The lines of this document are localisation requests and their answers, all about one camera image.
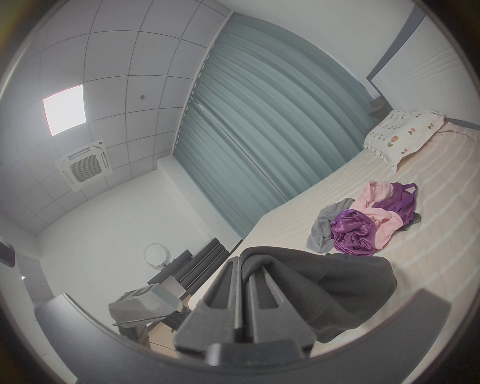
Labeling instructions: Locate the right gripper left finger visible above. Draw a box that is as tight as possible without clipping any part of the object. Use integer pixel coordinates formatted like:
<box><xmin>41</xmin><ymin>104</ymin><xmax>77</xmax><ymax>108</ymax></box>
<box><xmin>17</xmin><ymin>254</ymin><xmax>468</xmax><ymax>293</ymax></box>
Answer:
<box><xmin>175</xmin><ymin>257</ymin><xmax>244</xmax><ymax>355</ymax></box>

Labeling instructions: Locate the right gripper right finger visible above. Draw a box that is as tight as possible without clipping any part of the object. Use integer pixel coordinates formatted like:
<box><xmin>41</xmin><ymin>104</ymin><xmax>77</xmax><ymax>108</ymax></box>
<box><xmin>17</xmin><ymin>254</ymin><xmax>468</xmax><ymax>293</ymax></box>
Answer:
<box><xmin>244</xmin><ymin>267</ymin><xmax>316</xmax><ymax>355</ymax></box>

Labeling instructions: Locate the black T-shirt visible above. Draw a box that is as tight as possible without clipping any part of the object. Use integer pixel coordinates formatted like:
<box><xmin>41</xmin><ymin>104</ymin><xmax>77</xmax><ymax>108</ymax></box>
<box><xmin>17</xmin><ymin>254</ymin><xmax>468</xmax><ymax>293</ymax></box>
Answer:
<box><xmin>240</xmin><ymin>246</ymin><xmax>397</xmax><ymax>344</ymax></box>

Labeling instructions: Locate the bed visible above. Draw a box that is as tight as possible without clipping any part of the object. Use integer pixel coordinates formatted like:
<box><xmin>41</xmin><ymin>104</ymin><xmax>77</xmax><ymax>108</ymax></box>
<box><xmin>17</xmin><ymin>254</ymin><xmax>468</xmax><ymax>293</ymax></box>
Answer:
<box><xmin>187</xmin><ymin>4</ymin><xmax>480</xmax><ymax>357</ymax></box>

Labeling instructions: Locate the black chest of drawers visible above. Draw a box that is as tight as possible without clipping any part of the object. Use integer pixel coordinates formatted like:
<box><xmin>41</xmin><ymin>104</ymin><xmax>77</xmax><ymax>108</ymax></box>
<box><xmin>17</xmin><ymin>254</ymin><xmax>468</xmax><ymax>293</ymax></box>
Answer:
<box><xmin>148</xmin><ymin>238</ymin><xmax>229</xmax><ymax>301</ymax></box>

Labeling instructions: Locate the grey garment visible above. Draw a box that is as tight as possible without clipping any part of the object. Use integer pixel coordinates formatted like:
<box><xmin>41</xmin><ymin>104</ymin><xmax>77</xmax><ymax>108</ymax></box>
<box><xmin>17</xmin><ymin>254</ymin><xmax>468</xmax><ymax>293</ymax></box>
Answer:
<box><xmin>307</xmin><ymin>198</ymin><xmax>355</xmax><ymax>254</ymax></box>

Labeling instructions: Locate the purple satin garment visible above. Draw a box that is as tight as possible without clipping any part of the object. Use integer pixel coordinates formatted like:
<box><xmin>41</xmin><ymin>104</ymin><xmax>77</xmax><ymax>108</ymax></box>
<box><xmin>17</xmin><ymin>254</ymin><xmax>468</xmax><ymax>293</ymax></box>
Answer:
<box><xmin>331</xmin><ymin>209</ymin><xmax>377</xmax><ymax>256</ymax></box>

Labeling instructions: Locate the blue-green curtain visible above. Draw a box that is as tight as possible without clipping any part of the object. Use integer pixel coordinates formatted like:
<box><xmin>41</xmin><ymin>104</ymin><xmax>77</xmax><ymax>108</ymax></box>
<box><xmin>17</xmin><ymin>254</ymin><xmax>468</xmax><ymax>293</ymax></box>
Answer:
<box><xmin>172</xmin><ymin>101</ymin><xmax>286</xmax><ymax>241</ymax></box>
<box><xmin>191</xmin><ymin>13</ymin><xmax>379</xmax><ymax>203</ymax></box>

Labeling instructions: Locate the pink garment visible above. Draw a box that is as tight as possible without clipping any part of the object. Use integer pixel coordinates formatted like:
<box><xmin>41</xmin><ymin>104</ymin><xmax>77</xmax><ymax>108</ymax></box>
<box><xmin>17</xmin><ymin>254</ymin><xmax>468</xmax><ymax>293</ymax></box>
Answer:
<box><xmin>350</xmin><ymin>181</ymin><xmax>404</xmax><ymax>250</ymax></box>

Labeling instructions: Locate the dark purple garment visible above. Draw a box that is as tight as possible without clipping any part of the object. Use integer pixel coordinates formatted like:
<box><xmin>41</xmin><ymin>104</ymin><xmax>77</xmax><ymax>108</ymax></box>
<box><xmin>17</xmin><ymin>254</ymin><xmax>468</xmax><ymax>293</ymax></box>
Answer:
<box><xmin>375</xmin><ymin>182</ymin><xmax>421</xmax><ymax>226</ymax></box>

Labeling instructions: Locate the white ceiling air conditioner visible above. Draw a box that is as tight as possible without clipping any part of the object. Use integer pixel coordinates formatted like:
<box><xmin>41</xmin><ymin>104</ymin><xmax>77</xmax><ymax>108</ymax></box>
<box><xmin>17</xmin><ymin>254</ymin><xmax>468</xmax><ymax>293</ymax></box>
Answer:
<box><xmin>54</xmin><ymin>139</ymin><xmax>114</xmax><ymax>193</ymax></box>

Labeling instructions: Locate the white printed pillow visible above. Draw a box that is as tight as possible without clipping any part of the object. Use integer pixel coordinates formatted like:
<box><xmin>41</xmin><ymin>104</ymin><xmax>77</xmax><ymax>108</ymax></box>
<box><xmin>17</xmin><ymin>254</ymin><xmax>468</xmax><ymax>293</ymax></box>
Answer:
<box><xmin>363</xmin><ymin>109</ymin><xmax>445</xmax><ymax>172</ymax></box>

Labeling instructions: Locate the grey bedside table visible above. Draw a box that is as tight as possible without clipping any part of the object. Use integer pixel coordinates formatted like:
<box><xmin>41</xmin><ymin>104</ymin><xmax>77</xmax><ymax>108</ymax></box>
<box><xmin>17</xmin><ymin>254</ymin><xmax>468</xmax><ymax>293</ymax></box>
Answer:
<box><xmin>369</xmin><ymin>98</ymin><xmax>391</xmax><ymax>117</ymax></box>

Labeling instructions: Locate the square ceiling light panel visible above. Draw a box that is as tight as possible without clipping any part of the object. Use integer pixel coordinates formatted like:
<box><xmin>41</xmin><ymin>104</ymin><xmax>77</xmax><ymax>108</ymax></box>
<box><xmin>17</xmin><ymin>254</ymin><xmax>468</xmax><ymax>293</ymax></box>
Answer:
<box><xmin>42</xmin><ymin>85</ymin><xmax>88</xmax><ymax>136</ymax></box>

